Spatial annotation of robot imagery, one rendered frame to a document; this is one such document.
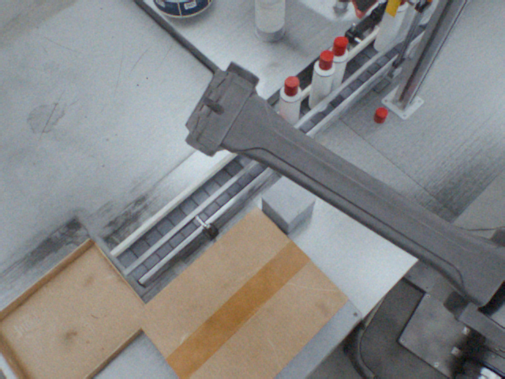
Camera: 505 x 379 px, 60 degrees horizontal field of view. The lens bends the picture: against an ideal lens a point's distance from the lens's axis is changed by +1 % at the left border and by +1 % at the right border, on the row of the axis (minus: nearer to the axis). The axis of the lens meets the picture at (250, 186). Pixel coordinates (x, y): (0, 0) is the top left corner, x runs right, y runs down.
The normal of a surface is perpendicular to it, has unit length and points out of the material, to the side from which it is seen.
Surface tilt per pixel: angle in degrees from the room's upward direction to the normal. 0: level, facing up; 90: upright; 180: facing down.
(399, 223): 29
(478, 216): 0
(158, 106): 0
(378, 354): 0
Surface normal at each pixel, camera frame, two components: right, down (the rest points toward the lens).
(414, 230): -0.05, 0.11
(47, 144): -0.04, -0.39
